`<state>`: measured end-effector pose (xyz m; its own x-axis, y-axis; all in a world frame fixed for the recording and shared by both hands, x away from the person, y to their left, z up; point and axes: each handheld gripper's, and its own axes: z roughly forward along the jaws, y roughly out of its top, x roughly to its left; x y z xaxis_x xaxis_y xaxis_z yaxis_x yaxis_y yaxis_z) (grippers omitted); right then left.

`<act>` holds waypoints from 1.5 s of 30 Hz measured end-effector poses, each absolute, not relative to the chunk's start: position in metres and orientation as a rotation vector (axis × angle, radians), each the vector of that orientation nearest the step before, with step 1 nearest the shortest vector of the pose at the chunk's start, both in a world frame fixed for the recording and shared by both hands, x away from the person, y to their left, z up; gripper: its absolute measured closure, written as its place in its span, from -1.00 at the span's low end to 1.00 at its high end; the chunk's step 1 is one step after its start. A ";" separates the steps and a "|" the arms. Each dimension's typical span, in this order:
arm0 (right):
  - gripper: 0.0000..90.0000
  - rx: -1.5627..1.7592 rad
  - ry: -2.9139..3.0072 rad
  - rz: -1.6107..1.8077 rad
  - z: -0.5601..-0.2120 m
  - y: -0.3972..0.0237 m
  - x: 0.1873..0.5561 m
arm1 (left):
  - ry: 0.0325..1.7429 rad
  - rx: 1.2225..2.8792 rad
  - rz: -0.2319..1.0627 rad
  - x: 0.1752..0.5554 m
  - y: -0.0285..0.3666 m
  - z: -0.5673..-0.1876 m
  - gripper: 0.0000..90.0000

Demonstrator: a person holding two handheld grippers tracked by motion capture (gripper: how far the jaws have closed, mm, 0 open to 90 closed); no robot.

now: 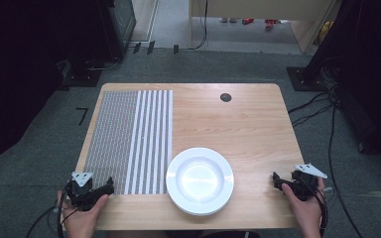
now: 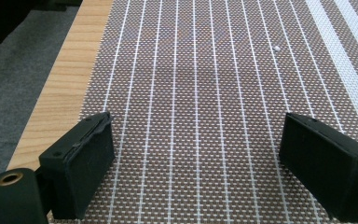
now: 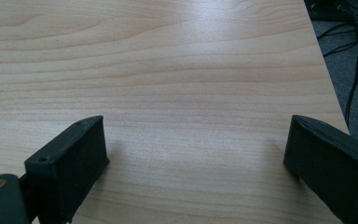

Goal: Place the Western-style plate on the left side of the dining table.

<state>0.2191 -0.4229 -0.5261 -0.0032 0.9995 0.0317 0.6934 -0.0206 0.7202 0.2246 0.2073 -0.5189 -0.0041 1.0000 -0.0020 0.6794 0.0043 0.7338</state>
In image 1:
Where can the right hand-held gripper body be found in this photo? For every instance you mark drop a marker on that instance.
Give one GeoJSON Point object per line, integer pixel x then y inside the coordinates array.
{"type": "Point", "coordinates": [306, 188]}

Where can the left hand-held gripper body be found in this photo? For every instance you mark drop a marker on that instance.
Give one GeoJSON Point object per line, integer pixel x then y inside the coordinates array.
{"type": "Point", "coordinates": [81, 195]}

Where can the person's right hand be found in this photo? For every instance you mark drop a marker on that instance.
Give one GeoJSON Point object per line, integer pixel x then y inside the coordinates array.
{"type": "Point", "coordinates": [307, 213]}

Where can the person's left hand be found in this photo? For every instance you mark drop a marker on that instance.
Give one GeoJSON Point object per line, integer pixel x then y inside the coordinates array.
{"type": "Point", "coordinates": [79, 221]}

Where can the grey striped placemat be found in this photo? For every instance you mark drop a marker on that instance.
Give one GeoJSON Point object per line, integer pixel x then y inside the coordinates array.
{"type": "Point", "coordinates": [122, 142]}

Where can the white plate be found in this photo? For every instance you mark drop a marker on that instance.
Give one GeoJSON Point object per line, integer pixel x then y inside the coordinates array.
{"type": "Point", "coordinates": [200, 181]}

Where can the black stand base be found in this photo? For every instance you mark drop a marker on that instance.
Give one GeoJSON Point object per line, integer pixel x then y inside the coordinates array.
{"type": "Point", "coordinates": [82, 76]}
{"type": "Point", "coordinates": [306, 79]}

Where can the black curtain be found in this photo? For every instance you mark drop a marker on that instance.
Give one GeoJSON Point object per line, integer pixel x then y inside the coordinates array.
{"type": "Point", "coordinates": [13, 66]}
{"type": "Point", "coordinates": [373, 66]}

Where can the black floor tape strip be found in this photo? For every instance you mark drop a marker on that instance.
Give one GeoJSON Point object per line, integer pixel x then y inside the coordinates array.
{"type": "Point", "coordinates": [176, 49]}

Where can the red tool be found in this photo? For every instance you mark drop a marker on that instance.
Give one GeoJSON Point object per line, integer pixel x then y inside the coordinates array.
{"type": "Point", "coordinates": [271, 23]}

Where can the yellow object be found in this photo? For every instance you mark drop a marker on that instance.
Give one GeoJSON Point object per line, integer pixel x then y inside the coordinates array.
{"type": "Point", "coordinates": [325, 29]}

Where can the small red object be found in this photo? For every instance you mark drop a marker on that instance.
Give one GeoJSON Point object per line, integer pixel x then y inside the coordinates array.
{"type": "Point", "coordinates": [247, 21]}

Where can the glass cabinet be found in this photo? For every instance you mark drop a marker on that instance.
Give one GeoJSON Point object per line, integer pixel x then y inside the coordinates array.
{"type": "Point", "coordinates": [124, 23]}

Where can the light wooden desk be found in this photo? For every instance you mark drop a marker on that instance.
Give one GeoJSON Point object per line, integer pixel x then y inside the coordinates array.
{"type": "Point", "coordinates": [261, 8]}

